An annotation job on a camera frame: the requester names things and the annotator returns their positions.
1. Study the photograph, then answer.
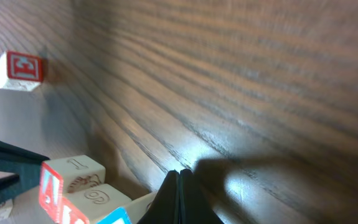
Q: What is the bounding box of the red letter I block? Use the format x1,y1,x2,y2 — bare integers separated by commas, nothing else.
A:
60,184,131,224

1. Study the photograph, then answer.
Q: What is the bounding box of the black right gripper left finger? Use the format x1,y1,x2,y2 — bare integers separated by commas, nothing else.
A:
138,170,179,224

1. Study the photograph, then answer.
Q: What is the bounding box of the blue number 2 block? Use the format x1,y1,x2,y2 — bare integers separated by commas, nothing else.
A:
97,191,158,224

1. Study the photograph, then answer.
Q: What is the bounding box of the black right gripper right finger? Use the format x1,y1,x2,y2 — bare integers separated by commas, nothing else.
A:
179,169,223,224

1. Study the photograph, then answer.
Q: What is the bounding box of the green letter B block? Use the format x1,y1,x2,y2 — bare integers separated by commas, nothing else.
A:
0,50,44,92

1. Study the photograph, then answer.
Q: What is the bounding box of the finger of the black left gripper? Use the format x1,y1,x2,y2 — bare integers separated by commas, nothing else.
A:
0,141,49,204

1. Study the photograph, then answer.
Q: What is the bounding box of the red letter A block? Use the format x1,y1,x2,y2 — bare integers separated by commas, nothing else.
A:
39,155,106,223

